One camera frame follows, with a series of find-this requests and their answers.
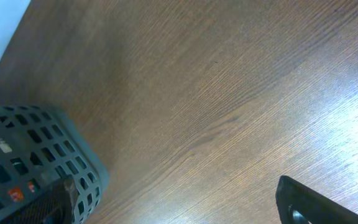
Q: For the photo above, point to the green coffee mix bag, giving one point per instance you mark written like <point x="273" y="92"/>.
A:
<point x="17" y="176"/>

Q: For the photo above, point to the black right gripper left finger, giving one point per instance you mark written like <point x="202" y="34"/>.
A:
<point x="54" y="206"/>

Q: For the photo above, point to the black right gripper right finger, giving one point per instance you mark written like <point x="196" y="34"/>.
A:
<point x="297" y="203"/>

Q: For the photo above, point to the grey plastic basket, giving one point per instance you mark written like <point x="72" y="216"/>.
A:
<point x="40" y="147"/>

